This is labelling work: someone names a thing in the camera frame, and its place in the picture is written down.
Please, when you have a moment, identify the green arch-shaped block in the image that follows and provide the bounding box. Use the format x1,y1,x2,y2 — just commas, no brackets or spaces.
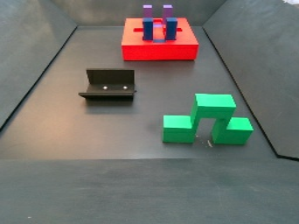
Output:
163,94,253,145

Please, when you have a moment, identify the dark blue U-shaped block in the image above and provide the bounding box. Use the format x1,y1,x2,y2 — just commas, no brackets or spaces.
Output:
143,17,177,43

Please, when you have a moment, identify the purple U-shaped block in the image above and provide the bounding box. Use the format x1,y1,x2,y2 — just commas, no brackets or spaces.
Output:
143,4,173,25

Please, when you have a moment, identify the black U-channel holder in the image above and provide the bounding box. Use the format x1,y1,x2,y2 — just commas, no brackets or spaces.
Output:
79,68,136,99

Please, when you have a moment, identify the red board with slots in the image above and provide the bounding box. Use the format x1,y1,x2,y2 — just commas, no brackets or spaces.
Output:
121,17,200,60

